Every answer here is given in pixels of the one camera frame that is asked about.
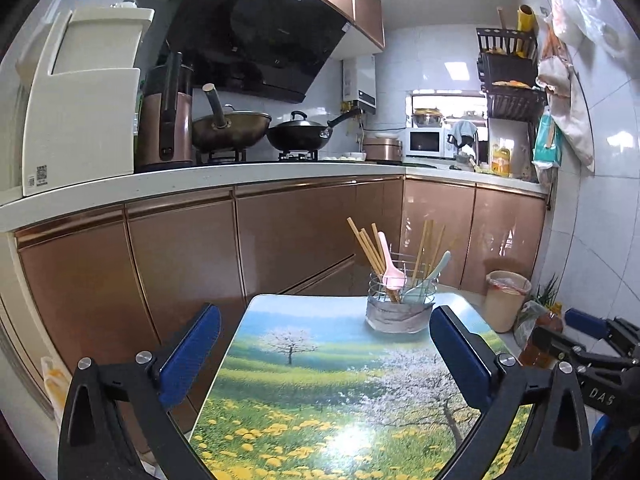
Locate cream countertop appliance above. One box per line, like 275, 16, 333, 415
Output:
15, 4, 156, 198

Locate light blue plastic spoon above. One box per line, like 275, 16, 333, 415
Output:
402, 251, 452, 297

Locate beige waste bin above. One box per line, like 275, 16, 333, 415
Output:
484, 270, 532, 333

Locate gas stove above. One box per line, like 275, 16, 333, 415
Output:
195, 147, 321, 165

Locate copper wall cabinet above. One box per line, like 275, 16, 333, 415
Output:
287, 0, 386, 51

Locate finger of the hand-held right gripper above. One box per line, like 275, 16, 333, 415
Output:
565, 308, 640, 356
530, 327, 627, 377

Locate pink plastic spoon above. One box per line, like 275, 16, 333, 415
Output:
376, 231, 407, 291

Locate green tissue packet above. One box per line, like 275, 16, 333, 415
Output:
531, 110, 563, 168

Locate steel pot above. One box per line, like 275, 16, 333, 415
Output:
412, 107, 445, 128

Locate copper lower kitchen cabinets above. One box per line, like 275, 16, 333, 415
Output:
15, 175, 548, 441

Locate black wok with lid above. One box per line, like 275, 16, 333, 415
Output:
266, 105, 362, 153

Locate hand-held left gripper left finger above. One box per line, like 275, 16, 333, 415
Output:
58, 303, 222, 480

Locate wire utensil holder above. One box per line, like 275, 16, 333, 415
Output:
366, 251, 435, 334

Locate copper electric kettle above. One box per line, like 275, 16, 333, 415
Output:
136, 52, 196, 171

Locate black range hood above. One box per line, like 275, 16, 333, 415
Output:
157, 0, 351, 105

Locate bag of green onions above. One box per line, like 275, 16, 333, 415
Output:
515, 272, 563, 331

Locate light blue towel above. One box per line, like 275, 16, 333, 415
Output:
446, 120, 478, 147

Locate copper rice cooker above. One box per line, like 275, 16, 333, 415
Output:
362, 133, 404, 163

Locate yellow roll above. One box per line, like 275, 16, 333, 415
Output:
517, 4, 538, 58

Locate black dish rack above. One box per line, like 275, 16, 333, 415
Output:
476, 27, 548, 121

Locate bunch of wooden chopsticks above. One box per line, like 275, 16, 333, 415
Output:
347, 217, 398, 303

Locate white water heater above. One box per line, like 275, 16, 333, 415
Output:
341, 55, 377, 109

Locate yellow white cloth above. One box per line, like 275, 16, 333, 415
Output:
41, 356, 71, 411

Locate amber oil bottle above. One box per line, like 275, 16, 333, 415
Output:
517, 310, 563, 368

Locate white microwave oven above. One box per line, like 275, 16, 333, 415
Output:
403, 127, 457, 159

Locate white speckled countertop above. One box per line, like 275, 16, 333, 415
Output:
0, 157, 551, 233

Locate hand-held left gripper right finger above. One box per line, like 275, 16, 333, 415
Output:
429, 305, 593, 480

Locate hanging white plastic bags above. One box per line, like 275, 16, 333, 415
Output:
536, 0, 626, 173

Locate yellow oil bottle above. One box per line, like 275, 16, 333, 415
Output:
490, 142, 512, 177

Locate brass wok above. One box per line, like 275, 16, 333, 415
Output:
191, 83, 273, 151

